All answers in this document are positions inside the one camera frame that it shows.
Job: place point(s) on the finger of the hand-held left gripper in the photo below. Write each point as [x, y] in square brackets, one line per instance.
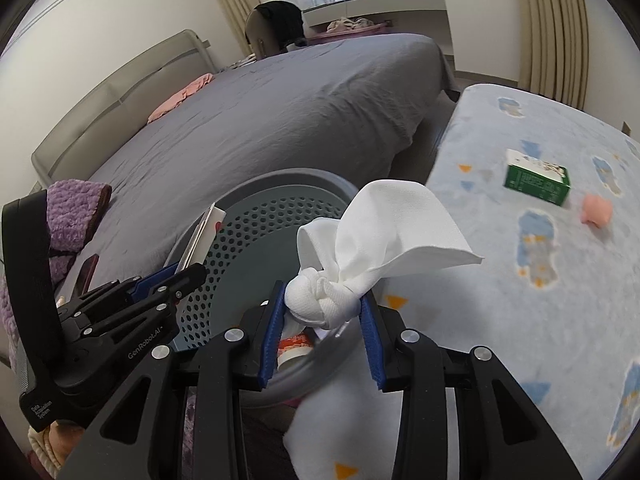
[150, 280]
[185, 280]

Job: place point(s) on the white desk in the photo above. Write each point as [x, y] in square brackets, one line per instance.
[415, 15]

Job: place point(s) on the dark red flat object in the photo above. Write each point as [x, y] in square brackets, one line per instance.
[87, 275]

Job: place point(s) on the light blue printed blanket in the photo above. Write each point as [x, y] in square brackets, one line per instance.
[500, 310]

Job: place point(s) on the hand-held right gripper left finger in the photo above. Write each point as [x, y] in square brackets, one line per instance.
[272, 335]

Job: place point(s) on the bed with grey sheet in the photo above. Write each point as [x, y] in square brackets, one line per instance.
[275, 110]

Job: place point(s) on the cream and red snack packet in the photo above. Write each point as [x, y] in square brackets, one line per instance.
[200, 240]

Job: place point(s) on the grey perforated plastic basket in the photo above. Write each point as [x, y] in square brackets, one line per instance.
[280, 210]

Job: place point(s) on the pink clothes pile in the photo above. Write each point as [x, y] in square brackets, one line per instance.
[350, 27]

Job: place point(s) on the beige chair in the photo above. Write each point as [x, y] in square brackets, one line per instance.
[260, 37]

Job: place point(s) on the beige padded headboard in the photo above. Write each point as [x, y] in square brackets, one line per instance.
[100, 110]

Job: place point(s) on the pink cloth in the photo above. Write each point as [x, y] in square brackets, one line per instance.
[185, 92]

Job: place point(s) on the purple fuzzy cloth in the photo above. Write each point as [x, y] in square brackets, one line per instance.
[75, 210]

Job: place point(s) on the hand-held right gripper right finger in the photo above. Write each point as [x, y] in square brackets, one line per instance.
[372, 345]

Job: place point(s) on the green and white carton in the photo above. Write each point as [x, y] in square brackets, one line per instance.
[537, 185]

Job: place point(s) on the person's left forearm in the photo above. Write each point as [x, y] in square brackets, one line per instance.
[47, 452]

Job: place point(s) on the white knotted napkin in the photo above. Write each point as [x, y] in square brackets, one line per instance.
[380, 230]

